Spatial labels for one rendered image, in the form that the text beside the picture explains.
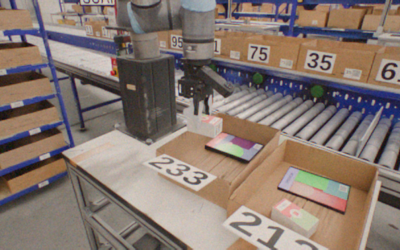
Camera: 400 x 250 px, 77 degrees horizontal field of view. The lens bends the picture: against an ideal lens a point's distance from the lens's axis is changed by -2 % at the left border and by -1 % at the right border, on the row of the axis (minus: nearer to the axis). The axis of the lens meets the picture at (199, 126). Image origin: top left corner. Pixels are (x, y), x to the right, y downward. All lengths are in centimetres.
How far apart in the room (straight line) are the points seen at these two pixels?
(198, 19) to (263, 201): 53
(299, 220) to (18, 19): 172
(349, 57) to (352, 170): 84
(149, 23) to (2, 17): 116
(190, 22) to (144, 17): 16
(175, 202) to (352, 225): 48
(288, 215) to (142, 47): 78
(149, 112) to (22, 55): 101
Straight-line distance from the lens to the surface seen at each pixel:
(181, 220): 73
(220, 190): 72
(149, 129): 109
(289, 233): 59
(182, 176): 68
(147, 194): 81
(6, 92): 187
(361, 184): 94
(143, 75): 100
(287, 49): 172
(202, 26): 70
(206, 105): 81
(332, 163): 92
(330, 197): 85
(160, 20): 81
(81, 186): 119
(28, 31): 183
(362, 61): 161
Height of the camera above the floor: 128
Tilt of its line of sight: 27 degrees down
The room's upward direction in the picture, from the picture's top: straight up
